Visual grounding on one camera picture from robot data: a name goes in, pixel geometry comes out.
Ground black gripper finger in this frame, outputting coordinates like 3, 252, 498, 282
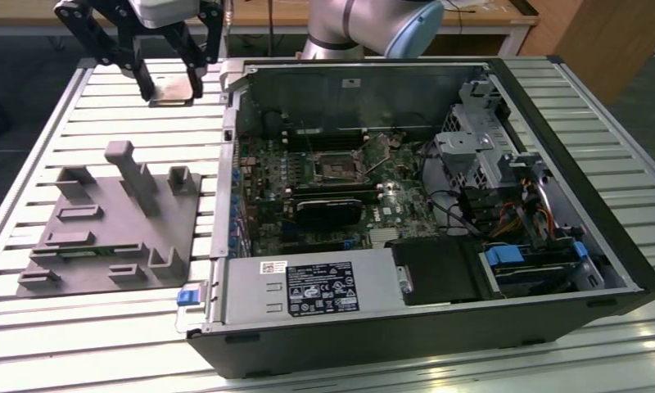
166, 2, 226, 100
52, 0, 156, 102

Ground silver CPU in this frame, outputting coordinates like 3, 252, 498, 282
147, 75, 195, 108

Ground CPU socket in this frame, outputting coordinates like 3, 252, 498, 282
311, 151, 370, 184

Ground black RAM slot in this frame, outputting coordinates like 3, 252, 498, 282
290, 183, 385, 193
291, 188, 387, 201

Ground metal socket cover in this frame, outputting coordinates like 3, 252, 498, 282
354, 132, 403, 165

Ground metal locking lever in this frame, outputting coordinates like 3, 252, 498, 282
366, 151, 399, 174

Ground grey parts rack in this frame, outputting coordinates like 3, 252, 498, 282
15, 140, 204, 296

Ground black graphics card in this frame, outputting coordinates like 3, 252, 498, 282
291, 196, 364, 228

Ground green motherboard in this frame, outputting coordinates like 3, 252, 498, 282
234, 133, 443, 259

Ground wooden desk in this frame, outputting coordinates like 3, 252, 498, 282
0, 0, 542, 58

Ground grey metal drive cage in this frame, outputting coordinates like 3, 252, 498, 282
423, 79, 533, 198

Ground silver power supply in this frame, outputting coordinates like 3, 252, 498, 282
212, 249, 413, 328

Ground blue case latch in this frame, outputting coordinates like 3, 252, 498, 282
178, 287, 204, 308

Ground black plastic shroud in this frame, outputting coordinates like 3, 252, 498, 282
387, 237, 503, 308

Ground blue disk carrier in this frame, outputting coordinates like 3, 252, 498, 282
483, 243, 526, 269

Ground wooden cabinet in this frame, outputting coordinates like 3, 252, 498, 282
518, 0, 655, 106

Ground black PC case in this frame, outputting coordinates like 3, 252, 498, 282
184, 56, 655, 380

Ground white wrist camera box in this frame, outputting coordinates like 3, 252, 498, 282
128, 0, 202, 30

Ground black wire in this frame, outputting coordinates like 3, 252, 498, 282
430, 188, 485, 237

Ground orange and yellow wires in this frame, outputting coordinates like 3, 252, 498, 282
497, 203, 559, 239

